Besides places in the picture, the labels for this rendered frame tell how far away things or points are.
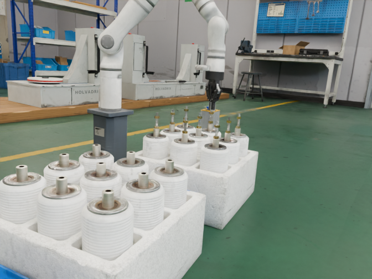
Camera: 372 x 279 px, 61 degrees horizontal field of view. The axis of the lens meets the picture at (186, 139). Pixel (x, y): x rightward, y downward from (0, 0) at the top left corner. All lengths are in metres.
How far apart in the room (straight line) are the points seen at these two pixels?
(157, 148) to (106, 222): 0.60
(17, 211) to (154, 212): 0.29
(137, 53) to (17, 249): 3.17
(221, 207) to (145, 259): 0.46
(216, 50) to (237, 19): 5.39
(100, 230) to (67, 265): 0.09
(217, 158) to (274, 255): 0.33
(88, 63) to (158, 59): 4.41
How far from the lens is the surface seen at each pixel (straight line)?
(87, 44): 3.40
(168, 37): 7.52
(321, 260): 1.04
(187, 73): 4.71
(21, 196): 0.75
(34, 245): 0.68
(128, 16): 1.37
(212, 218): 1.07
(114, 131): 1.39
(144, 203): 0.68
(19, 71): 5.47
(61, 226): 0.68
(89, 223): 0.60
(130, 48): 3.72
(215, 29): 1.26
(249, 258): 0.96
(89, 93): 3.22
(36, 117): 2.86
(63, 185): 0.68
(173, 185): 0.77
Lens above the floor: 0.52
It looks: 13 degrees down
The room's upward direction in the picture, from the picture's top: 4 degrees clockwise
